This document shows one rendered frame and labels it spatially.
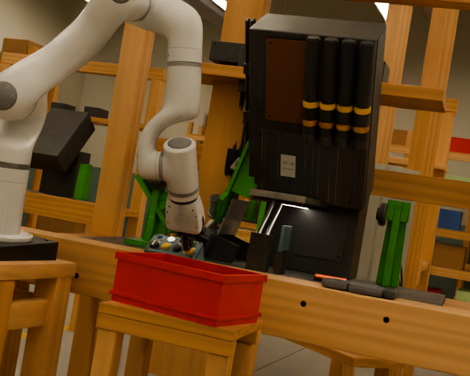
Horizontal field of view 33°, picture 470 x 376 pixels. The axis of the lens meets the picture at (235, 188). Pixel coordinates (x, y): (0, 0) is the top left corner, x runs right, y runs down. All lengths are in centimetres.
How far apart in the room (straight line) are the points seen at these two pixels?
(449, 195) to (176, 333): 124
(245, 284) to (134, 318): 27
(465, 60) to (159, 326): 1100
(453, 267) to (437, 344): 721
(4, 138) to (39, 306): 45
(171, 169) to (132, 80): 100
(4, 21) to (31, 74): 1065
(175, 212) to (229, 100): 81
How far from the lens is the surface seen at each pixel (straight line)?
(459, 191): 274
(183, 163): 200
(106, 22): 203
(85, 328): 301
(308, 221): 249
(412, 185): 275
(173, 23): 203
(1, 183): 210
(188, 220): 210
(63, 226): 1125
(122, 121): 296
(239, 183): 239
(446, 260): 926
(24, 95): 204
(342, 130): 218
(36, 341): 221
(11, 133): 215
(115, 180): 295
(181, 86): 201
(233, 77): 270
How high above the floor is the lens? 109
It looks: 1 degrees up
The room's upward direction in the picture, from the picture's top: 9 degrees clockwise
